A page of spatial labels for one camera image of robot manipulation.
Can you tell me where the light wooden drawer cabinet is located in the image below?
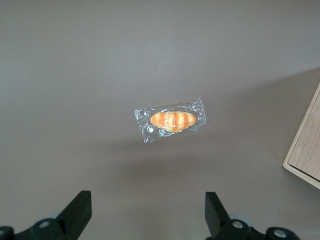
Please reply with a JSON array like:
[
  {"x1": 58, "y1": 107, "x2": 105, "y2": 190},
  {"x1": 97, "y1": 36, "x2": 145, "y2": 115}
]
[{"x1": 282, "y1": 82, "x2": 320, "y2": 190}]

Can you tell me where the bread roll in clear wrapper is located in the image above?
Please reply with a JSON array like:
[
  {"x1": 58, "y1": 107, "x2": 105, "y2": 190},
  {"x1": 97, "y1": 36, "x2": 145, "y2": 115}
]
[{"x1": 133, "y1": 97, "x2": 207, "y2": 144}]

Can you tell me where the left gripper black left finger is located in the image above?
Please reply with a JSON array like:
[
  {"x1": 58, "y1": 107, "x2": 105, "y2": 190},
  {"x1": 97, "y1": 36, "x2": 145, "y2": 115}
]
[{"x1": 0, "y1": 190, "x2": 92, "y2": 240}]

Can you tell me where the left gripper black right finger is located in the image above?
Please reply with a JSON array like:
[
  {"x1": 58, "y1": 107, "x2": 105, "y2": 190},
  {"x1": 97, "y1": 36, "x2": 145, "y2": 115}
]
[{"x1": 204, "y1": 191, "x2": 299, "y2": 240}]

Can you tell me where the light wooden drawer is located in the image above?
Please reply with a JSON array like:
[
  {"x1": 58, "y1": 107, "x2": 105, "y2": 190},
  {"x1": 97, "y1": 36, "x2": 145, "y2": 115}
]
[{"x1": 282, "y1": 82, "x2": 320, "y2": 169}]

